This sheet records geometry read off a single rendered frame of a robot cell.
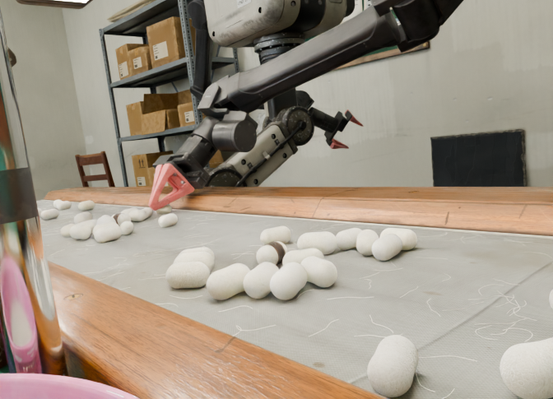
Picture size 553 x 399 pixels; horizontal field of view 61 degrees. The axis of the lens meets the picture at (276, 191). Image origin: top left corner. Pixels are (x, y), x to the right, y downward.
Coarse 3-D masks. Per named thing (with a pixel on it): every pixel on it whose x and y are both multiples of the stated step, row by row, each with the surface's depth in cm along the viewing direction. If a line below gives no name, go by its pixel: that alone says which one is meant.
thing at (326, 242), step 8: (312, 232) 42; (320, 232) 42; (328, 232) 42; (304, 240) 42; (312, 240) 42; (320, 240) 41; (328, 240) 41; (336, 240) 42; (304, 248) 42; (320, 248) 41; (328, 248) 41
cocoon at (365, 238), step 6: (360, 234) 40; (366, 234) 40; (372, 234) 40; (360, 240) 39; (366, 240) 39; (372, 240) 39; (360, 246) 39; (366, 246) 39; (360, 252) 40; (366, 252) 39
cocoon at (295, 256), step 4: (308, 248) 37; (312, 248) 37; (316, 248) 37; (288, 252) 37; (292, 252) 37; (296, 252) 37; (300, 252) 37; (304, 252) 37; (308, 252) 37; (312, 252) 37; (316, 252) 37; (320, 252) 37; (284, 256) 37; (288, 256) 37; (292, 256) 37; (296, 256) 37; (300, 256) 37; (304, 256) 37; (308, 256) 37; (316, 256) 37; (320, 256) 37; (284, 260) 37; (288, 260) 37; (292, 260) 36; (296, 260) 36; (300, 260) 36; (284, 264) 37
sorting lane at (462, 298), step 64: (64, 256) 56; (128, 256) 52; (448, 256) 37; (512, 256) 35; (256, 320) 29; (320, 320) 28; (384, 320) 27; (448, 320) 26; (512, 320) 25; (448, 384) 19
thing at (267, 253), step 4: (284, 244) 41; (260, 248) 40; (264, 248) 40; (268, 248) 40; (272, 248) 40; (284, 248) 41; (260, 252) 40; (264, 252) 39; (268, 252) 39; (272, 252) 39; (256, 256) 40; (260, 256) 39; (264, 256) 39; (268, 256) 39; (272, 256) 39; (276, 256) 40; (260, 260) 39; (264, 260) 39; (268, 260) 39; (272, 260) 39; (276, 260) 40
